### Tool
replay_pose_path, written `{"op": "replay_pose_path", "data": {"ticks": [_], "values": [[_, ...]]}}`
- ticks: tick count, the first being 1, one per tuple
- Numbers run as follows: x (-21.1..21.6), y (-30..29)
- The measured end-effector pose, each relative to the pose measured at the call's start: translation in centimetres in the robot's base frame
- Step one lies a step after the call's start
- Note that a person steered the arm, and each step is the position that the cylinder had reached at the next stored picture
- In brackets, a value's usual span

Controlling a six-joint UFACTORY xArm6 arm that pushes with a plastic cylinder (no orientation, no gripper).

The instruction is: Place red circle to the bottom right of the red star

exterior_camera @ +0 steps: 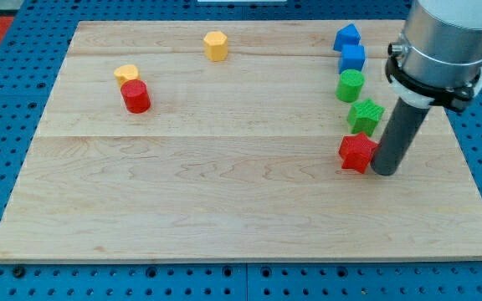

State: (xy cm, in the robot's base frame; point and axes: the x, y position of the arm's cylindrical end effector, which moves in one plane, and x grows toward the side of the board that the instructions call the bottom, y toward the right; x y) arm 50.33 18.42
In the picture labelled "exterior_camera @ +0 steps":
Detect red cylinder block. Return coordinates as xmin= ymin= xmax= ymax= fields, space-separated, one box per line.
xmin=120 ymin=79 xmax=151 ymax=114

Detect light wooden board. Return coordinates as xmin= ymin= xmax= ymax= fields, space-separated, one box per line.
xmin=0 ymin=20 xmax=482 ymax=264

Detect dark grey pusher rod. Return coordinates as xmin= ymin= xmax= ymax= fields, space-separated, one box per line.
xmin=371 ymin=98 xmax=429 ymax=176

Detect blue pentagon block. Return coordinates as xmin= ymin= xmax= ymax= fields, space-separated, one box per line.
xmin=332 ymin=23 xmax=362 ymax=52

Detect blue cube block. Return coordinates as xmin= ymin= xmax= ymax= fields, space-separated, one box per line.
xmin=338 ymin=44 xmax=366 ymax=74

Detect yellow hexagon block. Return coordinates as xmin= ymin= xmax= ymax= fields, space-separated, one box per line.
xmin=203 ymin=31 xmax=228 ymax=62

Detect red star block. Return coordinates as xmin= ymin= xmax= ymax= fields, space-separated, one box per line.
xmin=338 ymin=132 xmax=378 ymax=174

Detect yellow heart block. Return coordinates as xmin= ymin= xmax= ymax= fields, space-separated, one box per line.
xmin=113 ymin=64 xmax=141 ymax=87

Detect green star block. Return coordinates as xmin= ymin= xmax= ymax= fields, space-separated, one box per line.
xmin=346 ymin=98 xmax=385 ymax=137

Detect green cylinder block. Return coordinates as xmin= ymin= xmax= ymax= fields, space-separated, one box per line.
xmin=336 ymin=69 xmax=365 ymax=103

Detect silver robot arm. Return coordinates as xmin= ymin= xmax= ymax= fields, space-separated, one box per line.
xmin=386 ymin=0 xmax=482 ymax=112

